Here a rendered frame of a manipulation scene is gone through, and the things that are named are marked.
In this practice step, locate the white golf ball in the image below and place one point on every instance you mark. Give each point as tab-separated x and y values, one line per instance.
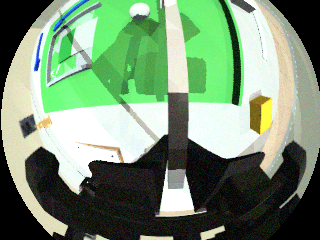
139	11

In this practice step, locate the yellow rectangular block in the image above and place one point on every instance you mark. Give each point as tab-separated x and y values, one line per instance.
260	113

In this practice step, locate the green flat mat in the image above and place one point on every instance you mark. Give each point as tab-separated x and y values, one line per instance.
129	58

